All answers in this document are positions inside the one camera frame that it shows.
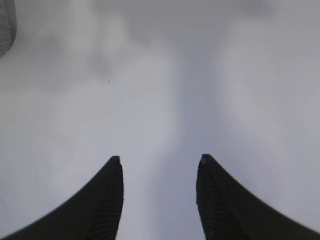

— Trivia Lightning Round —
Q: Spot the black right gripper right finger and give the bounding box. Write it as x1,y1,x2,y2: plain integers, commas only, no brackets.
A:
196,154,320,240

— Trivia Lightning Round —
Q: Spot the green woven plastic basket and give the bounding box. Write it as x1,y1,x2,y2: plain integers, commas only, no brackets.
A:
0,0,17,58

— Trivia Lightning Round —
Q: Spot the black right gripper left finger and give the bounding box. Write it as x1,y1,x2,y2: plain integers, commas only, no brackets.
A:
5,156,124,240

